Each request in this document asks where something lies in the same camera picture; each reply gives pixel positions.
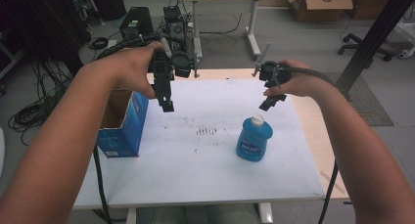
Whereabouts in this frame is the grey floor mat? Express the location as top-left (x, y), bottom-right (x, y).
top-left (321, 71), bottom-right (395, 127)

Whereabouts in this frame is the black office chair base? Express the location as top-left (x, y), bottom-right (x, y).
top-left (337, 32), bottom-right (396, 63)

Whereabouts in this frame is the open computer case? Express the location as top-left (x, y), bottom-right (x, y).
top-left (162, 5), bottom-right (190, 53)

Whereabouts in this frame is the white device on floor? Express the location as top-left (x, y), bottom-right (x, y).
top-left (396, 46), bottom-right (415, 61)

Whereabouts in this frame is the bundle of black floor cables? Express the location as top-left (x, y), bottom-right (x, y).
top-left (8, 59), bottom-right (74, 147)

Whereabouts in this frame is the black bin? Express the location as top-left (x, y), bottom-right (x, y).
top-left (87, 0), bottom-right (127, 22)

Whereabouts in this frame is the white table mat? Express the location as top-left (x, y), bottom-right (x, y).
top-left (72, 78), bottom-right (326, 209)

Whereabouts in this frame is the small black cable coil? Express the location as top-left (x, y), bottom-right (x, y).
top-left (87, 36), bottom-right (110, 51)

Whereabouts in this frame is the thin black floor cable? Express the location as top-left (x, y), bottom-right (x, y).
top-left (199, 12), bottom-right (244, 55)

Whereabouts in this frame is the person's left hand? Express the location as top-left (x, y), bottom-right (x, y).
top-left (84, 40), bottom-right (164, 100)

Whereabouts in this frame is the brown cabinet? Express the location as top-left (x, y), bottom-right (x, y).
top-left (346, 0), bottom-right (395, 21)

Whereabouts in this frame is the black braided right gripper cable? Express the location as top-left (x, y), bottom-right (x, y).
top-left (287, 67), bottom-right (340, 224)

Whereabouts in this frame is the open brown cardboard box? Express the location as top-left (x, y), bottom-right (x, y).
top-left (285, 0), bottom-right (354, 22)

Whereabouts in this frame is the person's right hand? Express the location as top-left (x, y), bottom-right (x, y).
top-left (262, 59), bottom-right (328, 100)

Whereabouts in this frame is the black metal stand post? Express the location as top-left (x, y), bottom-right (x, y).
top-left (334, 0), bottom-right (415, 103)

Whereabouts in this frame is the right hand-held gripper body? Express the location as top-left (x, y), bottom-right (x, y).
top-left (252, 42), bottom-right (293, 89)

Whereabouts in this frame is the blue bottle with white cap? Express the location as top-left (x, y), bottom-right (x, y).
top-left (235, 113), bottom-right (274, 162)

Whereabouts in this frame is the black computer tower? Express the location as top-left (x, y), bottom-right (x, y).
top-left (118, 6), bottom-right (155, 44)

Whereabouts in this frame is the white table leg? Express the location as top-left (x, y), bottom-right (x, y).
top-left (258, 202), bottom-right (274, 224)
top-left (125, 207), bottom-right (138, 224)

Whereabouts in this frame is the blue cardboard box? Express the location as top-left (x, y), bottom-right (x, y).
top-left (96, 89), bottom-right (150, 158)

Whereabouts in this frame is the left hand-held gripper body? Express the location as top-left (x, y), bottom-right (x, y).
top-left (148, 37), bottom-right (204, 89)

